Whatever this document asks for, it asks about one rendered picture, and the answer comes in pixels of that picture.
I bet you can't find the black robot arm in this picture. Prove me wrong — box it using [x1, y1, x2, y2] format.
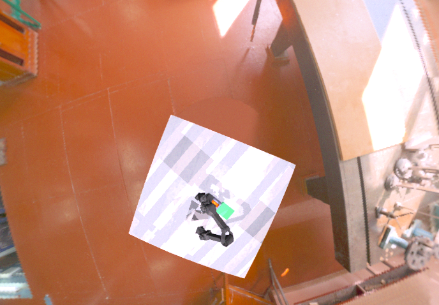
[195, 193, 234, 247]

